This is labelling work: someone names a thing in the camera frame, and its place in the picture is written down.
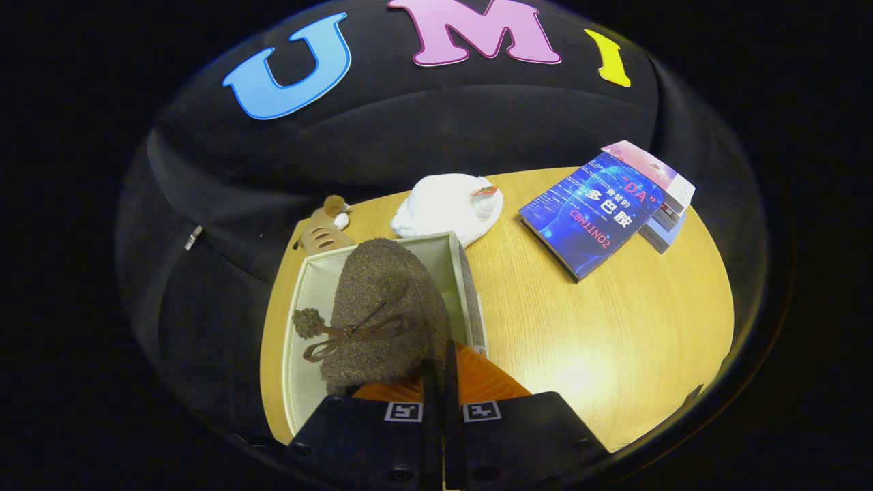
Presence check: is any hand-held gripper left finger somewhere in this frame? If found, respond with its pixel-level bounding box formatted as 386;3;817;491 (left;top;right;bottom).
283;368;443;491

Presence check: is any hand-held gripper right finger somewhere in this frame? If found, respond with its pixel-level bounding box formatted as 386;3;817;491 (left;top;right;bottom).
445;341;610;491

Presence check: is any brown fuzzy shoe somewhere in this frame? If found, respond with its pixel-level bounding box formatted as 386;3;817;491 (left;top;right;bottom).
292;237;452;397

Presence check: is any grey fabric storage box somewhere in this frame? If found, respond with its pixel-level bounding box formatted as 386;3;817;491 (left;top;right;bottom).
281;230;489;438

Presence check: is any brown plush toy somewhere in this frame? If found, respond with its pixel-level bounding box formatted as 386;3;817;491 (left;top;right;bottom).
293;195;355;257

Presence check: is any white plush toy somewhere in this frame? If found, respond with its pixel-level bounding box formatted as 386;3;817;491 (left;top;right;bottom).
390;173;505;248

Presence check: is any light blue book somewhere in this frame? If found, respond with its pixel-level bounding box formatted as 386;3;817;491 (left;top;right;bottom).
637;203;687;255

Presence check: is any pink and white book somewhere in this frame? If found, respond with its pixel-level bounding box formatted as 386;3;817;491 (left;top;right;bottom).
601;140;697;214

